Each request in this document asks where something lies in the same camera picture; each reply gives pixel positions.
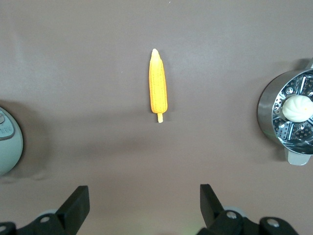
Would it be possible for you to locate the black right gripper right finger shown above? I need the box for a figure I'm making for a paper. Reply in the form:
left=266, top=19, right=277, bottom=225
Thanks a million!
left=195, top=184, right=301, bottom=235

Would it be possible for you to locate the brown table cloth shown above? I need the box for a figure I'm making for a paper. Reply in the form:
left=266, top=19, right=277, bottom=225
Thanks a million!
left=0, top=0, right=313, bottom=235

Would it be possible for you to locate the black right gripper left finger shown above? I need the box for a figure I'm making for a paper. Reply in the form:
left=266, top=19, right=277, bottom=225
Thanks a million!
left=0, top=185, right=90, bottom=235

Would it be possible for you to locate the white steamed bun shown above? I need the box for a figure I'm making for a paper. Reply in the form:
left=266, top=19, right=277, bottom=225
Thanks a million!
left=281, top=95, right=313, bottom=122

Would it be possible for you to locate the stainless steel steamer pot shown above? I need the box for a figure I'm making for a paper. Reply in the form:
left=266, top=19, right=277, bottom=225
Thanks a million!
left=256, top=58, right=313, bottom=166

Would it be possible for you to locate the perforated steel steamer insert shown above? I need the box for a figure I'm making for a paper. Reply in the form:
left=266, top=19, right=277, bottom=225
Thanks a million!
left=271, top=73, right=313, bottom=148

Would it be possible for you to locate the yellow corn cob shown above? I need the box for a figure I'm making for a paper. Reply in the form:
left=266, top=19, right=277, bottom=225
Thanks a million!
left=149, top=48, right=169, bottom=124

